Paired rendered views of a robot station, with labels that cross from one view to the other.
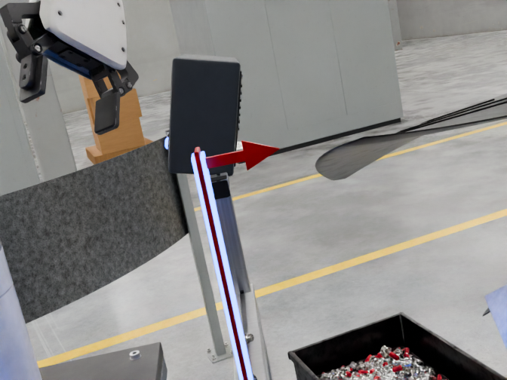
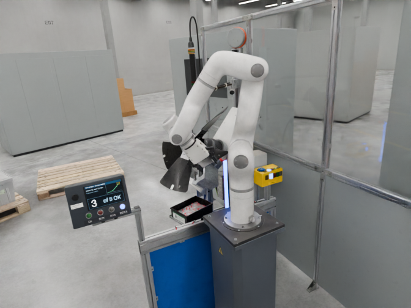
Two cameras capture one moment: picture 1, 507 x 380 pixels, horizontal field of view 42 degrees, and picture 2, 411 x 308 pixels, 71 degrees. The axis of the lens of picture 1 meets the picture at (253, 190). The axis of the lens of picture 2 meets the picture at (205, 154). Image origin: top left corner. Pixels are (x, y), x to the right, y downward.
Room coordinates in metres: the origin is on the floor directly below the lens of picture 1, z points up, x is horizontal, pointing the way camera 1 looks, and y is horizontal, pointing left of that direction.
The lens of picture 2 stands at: (1.25, 1.40, 1.76)
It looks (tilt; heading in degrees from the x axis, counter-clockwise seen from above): 19 degrees down; 245
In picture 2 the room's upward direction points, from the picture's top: 4 degrees counter-clockwise
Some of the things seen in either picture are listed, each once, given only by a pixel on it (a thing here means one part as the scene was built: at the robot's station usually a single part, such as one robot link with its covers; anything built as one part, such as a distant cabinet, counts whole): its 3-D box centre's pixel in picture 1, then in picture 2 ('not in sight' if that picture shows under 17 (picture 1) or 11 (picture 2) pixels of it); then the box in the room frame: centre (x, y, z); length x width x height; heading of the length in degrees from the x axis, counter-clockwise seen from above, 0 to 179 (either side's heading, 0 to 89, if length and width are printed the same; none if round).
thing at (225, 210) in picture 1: (230, 235); (139, 223); (1.03, 0.05, 0.96); 0.03 x 0.03 x 0.20; 0
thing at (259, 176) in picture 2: not in sight; (267, 176); (0.20, 0.05, 1.02); 0.16 x 0.10 x 0.11; 0
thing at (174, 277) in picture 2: not in sight; (216, 272); (0.60, 0.05, 0.45); 0.82 x 0.02 x 0.66; 0
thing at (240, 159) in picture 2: not in sight; (241, 167); (0.56, 0.31, 1.25); 0.19 x 0.12 x 0.24; 57
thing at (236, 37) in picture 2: not in sight; (236, 37); (-0.09, -0.73, 1.88); 0.16 x 0.07 x 0.16; 125
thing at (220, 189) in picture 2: not in sight; (227, 184); (0.17, -0.54, 0.73); 0.15 x 0.09 x 0.22; 0
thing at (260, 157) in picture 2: not in sight; (253, 158); (-0.08, -0.51, 0.92); 0.17 x 0.16 x 0.11; 0
